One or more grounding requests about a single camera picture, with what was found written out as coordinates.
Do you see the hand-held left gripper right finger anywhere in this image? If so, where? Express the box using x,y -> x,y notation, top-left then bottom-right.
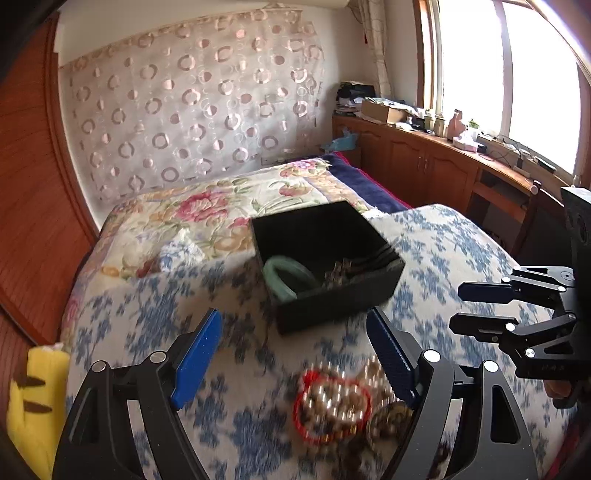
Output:
366,305 -> 541,480

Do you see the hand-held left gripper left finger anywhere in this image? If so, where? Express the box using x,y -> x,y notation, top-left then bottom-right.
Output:
52,308 -> 223,480

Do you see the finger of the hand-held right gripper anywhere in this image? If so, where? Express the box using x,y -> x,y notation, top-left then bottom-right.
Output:
458,265 -> 577,309
449,312 -> 578,361

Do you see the brown bead bracelet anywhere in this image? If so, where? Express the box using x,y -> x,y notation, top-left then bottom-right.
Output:
367,401 -> 415,445

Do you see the black storage box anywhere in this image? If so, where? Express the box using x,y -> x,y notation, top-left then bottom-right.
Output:
250,200 -> 406,336

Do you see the white pearl necklace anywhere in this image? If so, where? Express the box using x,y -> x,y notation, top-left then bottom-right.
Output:
305,362 -> 386,439

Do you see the red bead bracelet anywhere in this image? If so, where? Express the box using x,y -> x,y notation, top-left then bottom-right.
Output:
293,369 -> 372,445

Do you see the green bangle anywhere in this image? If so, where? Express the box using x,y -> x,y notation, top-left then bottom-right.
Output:
263,255 -> 319,303

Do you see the wooden chair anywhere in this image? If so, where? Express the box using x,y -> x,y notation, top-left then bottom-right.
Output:
510,181 -> 543,254

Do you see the blue floral blanket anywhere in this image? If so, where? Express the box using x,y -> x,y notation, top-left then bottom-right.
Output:
60,203 -> 583,480

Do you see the white power strip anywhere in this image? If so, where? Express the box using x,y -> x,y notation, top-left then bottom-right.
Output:
478,134 -> 531,175

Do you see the pink floral quilt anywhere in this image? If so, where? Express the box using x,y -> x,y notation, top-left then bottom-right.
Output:
99,157 -> 384,282

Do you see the wooden cabinet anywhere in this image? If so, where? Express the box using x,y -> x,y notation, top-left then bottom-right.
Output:
331,114 -> 568,259

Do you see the navy blanket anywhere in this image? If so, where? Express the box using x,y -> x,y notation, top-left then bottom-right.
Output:
323,151 -> 407,215

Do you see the pink figurine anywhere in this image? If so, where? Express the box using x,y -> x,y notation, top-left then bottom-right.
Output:
447,110 -> 467,139

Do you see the yellow plush toy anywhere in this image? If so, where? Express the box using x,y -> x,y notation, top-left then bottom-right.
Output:
7,344 -> 70,480

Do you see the window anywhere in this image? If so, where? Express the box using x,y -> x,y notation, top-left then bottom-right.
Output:
413,0 -> 591,177

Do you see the blue plastic bag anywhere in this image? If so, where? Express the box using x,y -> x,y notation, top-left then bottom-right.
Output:
322,129 -> 360,152

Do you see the cardboard box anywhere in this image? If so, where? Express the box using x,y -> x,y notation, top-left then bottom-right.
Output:
361,98 -> 407,125

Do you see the pile of clothes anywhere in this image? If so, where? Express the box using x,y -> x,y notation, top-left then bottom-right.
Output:
335,82 -> 377,116

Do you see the circle patterned curtain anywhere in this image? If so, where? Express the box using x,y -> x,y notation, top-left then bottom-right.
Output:
58,7 -> 333,204

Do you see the sheer window curtain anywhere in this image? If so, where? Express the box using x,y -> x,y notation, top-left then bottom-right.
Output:
360,0 -> 393,99

